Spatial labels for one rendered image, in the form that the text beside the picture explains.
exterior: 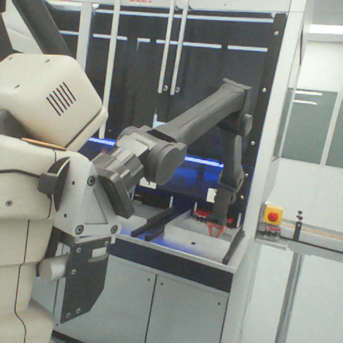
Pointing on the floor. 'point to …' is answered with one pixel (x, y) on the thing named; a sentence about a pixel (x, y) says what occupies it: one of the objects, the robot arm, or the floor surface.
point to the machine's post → (264, 161)
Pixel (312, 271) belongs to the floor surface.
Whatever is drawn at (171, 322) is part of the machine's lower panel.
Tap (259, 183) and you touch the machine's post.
